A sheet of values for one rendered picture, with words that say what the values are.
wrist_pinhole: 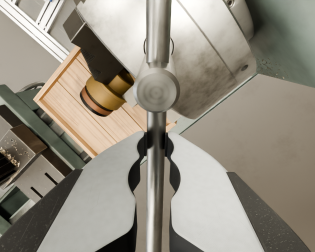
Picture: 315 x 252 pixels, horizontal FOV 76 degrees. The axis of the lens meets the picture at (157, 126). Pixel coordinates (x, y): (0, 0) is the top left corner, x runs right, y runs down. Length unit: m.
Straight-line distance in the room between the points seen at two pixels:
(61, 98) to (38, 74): 1.19
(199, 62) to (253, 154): 1.48
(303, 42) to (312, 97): 1.42
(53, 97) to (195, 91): 0.55
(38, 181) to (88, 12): 0.63
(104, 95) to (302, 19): 0.30
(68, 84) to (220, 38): 0.54
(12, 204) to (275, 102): 1.68
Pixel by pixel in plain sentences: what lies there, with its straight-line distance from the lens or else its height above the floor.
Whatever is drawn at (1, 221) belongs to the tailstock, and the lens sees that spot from 1.22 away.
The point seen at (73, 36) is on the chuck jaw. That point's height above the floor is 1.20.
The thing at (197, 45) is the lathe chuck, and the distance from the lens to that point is 0.25.
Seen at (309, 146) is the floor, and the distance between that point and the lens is 1.80.
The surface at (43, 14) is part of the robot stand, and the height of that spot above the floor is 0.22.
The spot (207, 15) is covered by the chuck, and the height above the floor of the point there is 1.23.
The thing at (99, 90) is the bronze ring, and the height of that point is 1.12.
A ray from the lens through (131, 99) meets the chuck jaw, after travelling 0.40.
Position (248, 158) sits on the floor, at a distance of 1.71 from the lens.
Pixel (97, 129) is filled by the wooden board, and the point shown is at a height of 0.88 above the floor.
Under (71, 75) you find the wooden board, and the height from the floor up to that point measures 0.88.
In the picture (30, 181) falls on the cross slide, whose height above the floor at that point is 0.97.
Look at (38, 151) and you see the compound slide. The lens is 0.68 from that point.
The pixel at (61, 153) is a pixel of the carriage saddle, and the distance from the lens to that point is 0.76.
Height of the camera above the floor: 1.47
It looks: 69 degrees down
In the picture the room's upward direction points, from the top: 152 degrees counter-clockwise
